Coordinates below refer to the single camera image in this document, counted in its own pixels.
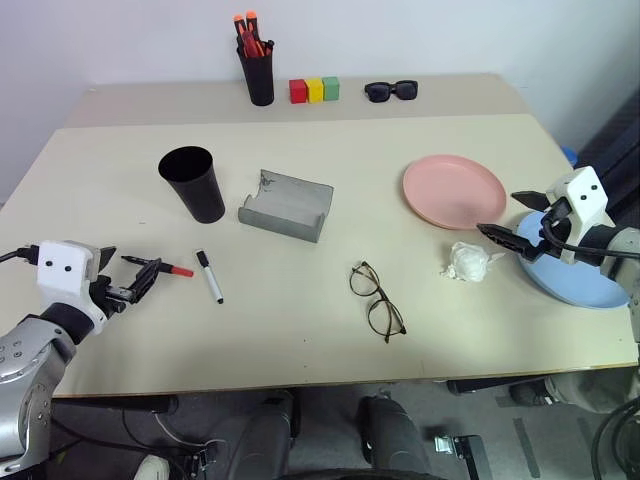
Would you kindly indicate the black marker with red cap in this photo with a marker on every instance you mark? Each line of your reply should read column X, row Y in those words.
column 175, row 270

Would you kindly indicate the thin brown frame eyeglasses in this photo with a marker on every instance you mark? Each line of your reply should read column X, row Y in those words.
column 370, row 295

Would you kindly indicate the dark rounded shape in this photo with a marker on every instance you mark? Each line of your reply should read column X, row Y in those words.
column 265, row 440
column 390, row 440

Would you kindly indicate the black table crossbar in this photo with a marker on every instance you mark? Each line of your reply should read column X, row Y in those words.
column 490, row 386

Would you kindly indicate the black sunglasses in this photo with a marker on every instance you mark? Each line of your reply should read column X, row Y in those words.
column 380, row 91

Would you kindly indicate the black pen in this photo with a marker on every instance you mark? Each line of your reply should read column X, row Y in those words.
column 269, row 46

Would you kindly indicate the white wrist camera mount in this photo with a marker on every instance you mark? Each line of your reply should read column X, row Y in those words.
column 60, row 272
column 585, row 197

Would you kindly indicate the black pen holder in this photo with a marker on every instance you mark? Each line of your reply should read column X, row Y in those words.
column 259, row 80

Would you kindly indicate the crumpled white paper ball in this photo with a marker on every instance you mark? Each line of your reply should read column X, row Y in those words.
column 467, row 262

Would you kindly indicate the white marker with black cap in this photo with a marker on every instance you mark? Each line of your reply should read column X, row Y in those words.
column 212, row 280

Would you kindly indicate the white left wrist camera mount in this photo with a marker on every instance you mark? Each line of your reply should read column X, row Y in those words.
column 60, row 272

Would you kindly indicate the red block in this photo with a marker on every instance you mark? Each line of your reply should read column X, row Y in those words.
column 298, row 92

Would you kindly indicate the grey glasses case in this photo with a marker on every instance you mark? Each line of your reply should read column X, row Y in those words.
column 287, row 210

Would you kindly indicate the yellow block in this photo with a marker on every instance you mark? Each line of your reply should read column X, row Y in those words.
column 315, row 91

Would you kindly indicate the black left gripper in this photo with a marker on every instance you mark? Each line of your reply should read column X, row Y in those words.
column 112, row 294

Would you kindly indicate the pink plate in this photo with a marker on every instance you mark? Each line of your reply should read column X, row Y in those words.
column 452, row 192

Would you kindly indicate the blue round object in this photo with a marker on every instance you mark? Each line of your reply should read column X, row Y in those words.
column 570, row 156

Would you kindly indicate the green block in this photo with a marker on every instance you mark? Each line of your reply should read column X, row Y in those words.
column 331, row 89

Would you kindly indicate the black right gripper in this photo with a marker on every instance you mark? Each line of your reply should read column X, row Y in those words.
column 542, row 248

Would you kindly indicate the metal bracket with black plate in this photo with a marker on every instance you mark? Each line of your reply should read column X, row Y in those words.
column 462, row 450

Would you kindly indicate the black plastic cup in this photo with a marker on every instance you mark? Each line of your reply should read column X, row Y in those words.
column 202, row 195

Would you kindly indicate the blue plate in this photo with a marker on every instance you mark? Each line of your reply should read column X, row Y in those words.
column 575, row 282

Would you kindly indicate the black screwdriver with orange cap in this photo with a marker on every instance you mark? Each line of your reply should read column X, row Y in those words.
column 252, row 24
column 239, row 27

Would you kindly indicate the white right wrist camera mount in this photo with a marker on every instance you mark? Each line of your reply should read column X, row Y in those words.
column 585, row 197

